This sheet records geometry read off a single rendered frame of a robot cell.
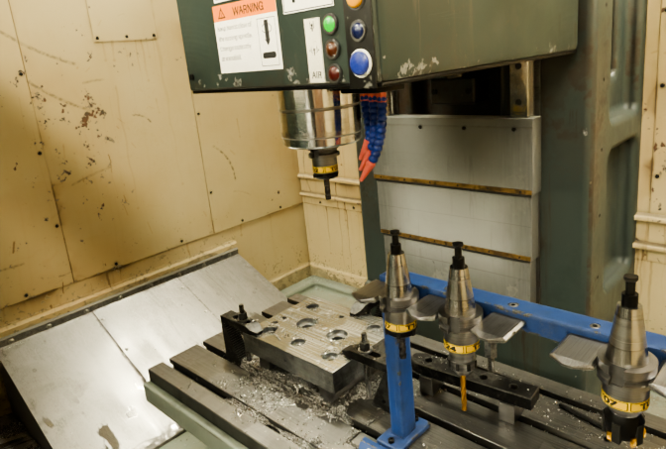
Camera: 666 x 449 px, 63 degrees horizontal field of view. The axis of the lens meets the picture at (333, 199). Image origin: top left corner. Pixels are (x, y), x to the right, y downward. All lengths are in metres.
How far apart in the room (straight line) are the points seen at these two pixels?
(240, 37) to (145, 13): 1.15
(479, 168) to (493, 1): 0.54
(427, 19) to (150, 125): 1.37
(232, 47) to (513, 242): 0.83
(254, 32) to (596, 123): 0.78
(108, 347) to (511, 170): 1.30
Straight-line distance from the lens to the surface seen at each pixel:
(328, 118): 1.00
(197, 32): 1.00
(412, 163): 1.49
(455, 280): 0.79
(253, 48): 0.88
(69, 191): 1.91
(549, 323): 0.81
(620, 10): 1.59
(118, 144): 1.96
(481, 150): 1.37
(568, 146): 1.33
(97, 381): 1.81
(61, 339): 1.93
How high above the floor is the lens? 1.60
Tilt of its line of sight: 15 degrees down
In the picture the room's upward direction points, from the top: 6 degrees counter-clockwise
